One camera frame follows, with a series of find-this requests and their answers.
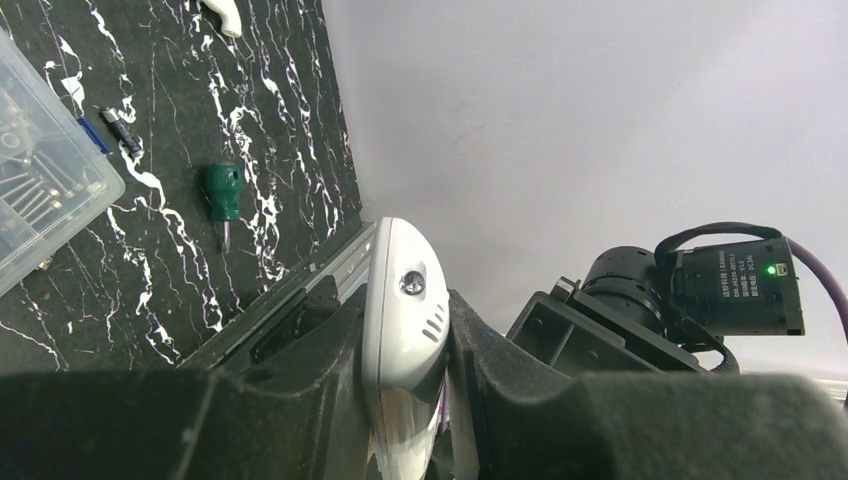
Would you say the green handled screwdriver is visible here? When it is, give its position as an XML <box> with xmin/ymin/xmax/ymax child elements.
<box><xmin>204</xmin><ymin>163</ymin><xmax>243</xmax><ymax>254</ymax></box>

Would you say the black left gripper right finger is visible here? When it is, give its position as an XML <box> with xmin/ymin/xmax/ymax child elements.
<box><xmin>449</xmin><ymin>292</ymin><xmax>847</xmax><ymax>479</ymax></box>

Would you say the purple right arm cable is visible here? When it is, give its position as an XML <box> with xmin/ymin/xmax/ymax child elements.
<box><xmin>784</xmin><ymin>237</ymin><xmax>848</xmax><ymax>346</ymax></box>

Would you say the white plastic faucet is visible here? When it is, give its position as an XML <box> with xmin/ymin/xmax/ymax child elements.
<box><xmin>201</xmin><ymin>0</ymin><xmax>243</xmax><ymax>39</ymax></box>

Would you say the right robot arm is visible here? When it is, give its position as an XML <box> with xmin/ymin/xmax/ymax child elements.
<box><xmin>508</xmin><ymin>222</ymin><xmax>805</xmax><ymax>375</ymax></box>

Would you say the white remote control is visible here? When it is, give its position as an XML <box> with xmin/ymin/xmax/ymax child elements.
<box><xmin>361</xmin><ymin>217</ymin><xmax>450</xmax><ymax>479</ymax></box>

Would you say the clear plastic screw box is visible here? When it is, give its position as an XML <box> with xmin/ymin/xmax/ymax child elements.
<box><xmin>1</xmin><ymin>33</ymin><xmax>125</xmax><ymax>293</ymax></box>

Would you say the small black battery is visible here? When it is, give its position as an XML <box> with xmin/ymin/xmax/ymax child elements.
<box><xmin>100</xmin><ymin>107</ymin><xmax>144</xmax><ymax>158</ymax></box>

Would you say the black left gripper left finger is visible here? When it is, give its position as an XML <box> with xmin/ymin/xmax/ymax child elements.
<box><xmin>1</xmin><ymin>290</ymin><xmax>370</xmax><ymax>479</ymax></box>

